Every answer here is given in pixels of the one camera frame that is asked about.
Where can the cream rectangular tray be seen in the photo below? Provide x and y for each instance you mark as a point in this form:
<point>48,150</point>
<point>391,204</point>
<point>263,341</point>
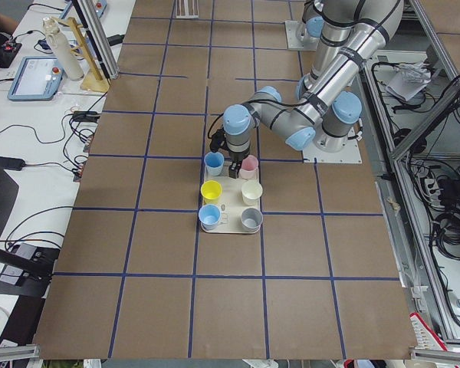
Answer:
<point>231,203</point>

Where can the light blue plastic cup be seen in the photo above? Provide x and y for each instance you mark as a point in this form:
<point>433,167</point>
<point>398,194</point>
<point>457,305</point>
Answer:
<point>209,216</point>

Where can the grey plastic cup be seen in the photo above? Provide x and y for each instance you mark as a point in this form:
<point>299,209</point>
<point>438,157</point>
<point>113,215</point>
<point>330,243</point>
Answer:
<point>251,220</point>

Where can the yellow plastic cup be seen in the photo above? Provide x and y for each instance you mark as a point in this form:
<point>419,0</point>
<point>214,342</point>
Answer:
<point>211,192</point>

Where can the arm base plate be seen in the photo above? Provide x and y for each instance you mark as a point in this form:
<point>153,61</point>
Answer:
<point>303,36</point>
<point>335,142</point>

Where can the cream plastic cup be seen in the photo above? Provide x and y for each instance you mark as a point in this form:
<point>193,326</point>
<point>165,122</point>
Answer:
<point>251,192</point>

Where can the pink plastic cup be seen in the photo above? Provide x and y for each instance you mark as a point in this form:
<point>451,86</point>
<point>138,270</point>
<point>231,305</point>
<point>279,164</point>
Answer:
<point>249,167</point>

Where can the beige water bottle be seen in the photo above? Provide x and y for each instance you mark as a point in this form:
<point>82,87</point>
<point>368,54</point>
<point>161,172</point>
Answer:
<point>62,50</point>

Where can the wooden cup stand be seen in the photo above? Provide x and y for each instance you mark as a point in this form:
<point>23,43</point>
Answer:
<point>93,80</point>

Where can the aluminium frame post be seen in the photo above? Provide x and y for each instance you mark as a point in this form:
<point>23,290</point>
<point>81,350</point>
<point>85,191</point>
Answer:
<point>95,31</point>

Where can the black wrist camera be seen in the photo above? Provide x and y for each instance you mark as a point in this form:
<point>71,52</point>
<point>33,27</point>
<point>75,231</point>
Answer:
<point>218,141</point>

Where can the blue teach pendant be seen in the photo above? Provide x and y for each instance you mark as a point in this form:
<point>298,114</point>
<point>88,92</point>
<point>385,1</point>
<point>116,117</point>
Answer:
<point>37,79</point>

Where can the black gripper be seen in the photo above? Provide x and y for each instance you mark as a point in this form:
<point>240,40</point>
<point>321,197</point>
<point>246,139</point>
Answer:
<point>238,157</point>

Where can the blue plastic cup near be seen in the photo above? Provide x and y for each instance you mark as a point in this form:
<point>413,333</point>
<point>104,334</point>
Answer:
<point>214,162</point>

